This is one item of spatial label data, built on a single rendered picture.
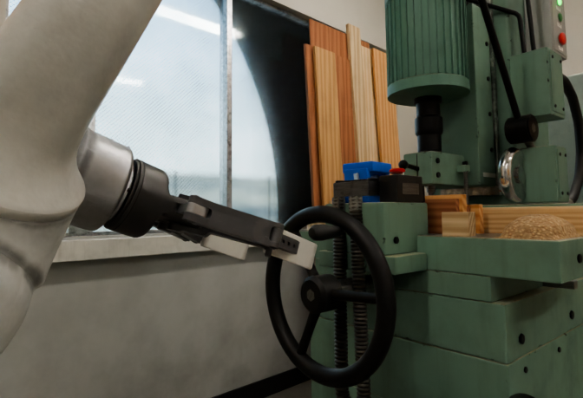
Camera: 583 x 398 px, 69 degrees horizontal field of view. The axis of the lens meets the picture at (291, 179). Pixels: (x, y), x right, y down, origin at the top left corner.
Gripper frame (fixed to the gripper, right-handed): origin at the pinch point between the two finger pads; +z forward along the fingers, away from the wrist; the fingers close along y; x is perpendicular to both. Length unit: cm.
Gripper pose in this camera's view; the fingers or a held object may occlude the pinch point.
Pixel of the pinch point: (270, 251)
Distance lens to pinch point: 54.9
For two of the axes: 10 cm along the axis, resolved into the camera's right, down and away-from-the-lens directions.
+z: 7.2, 3.9, 5.8
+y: -6.5, 0.7, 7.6
